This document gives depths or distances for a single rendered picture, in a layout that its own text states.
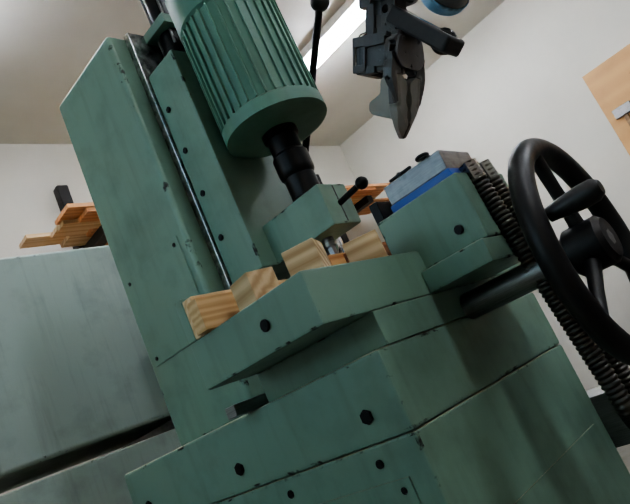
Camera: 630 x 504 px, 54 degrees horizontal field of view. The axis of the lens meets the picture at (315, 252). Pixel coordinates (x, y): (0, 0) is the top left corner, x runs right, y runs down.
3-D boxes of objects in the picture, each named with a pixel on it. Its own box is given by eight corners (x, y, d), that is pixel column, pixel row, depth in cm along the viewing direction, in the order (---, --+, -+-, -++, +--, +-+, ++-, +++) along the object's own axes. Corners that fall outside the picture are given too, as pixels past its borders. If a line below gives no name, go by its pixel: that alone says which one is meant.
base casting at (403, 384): (412, 431, 62) (374, 348, 64) (138, 531, 97) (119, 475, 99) (562, 342, 96) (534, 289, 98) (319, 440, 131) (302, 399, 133)
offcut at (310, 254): (294, 285, 68) (280, 253, 69) (305, 287, 71) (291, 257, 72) (326, 269, 67) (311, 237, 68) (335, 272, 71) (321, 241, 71)
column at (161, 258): (253, 414, 93) (103, 33, 110) (177, 452, 107) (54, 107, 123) (343, 378, 110) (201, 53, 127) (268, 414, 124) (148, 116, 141)
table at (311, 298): (392, 284, 54) (364, 224, 56) (204, 392, 73) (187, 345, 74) (594, 236, 100) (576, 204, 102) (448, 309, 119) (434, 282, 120)
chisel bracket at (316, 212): (339, 233, 90) (316, 182, 92) (279, 274, 98) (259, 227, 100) (368, 229, 95) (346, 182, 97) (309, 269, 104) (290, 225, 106)
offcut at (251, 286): (285, 297, 72) (272, 266, 73) (258, 304, 69) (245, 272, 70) (268, 310, 75) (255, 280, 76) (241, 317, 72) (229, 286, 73)
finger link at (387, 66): (399, 106, 92) (399, 46, 91) (409, 104, 90) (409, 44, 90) (381, 103, 88) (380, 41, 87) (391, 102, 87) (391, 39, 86)
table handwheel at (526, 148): (617, 173, 85) (713, 373, 71) (497, 240, 97) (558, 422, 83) (502, 90, 67) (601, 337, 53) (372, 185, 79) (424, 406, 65)
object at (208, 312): (206, 329, 70) (194, 298, 71) (197, 336, 72) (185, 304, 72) (472, 266, 122) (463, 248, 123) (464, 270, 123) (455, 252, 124)
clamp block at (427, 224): (487, 236, 73) (453, 171, 75) (403, 284, 81) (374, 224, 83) (534, 228, 84) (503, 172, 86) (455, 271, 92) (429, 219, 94)
